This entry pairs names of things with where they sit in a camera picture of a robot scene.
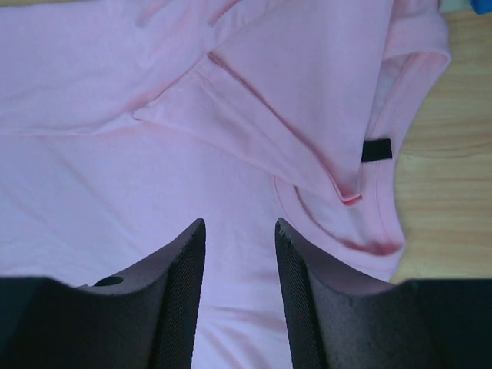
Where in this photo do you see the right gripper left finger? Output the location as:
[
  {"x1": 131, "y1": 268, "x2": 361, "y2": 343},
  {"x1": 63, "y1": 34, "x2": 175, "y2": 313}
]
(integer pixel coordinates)
[{"x1": 1, "y1": 219, "x2": 206, "y2": 368}]

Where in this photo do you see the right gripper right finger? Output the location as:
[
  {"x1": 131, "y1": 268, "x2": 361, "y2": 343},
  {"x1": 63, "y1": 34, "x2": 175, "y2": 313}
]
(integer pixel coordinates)
[{"x1": 275, "y1": 219, "x2": 491, "y2": 368}]

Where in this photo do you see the pink t shirt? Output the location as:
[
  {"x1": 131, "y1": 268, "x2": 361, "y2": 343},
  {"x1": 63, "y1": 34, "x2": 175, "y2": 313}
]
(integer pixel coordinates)
[{"x1": 1, "y1": 1, "x2": 450, "y2": 368}]

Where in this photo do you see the blue folded t shirt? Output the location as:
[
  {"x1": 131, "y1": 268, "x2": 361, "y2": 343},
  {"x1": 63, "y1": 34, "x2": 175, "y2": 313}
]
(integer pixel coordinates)
[{"x1": 470, "y1": 0, "x2": 492, "y2": 15}]

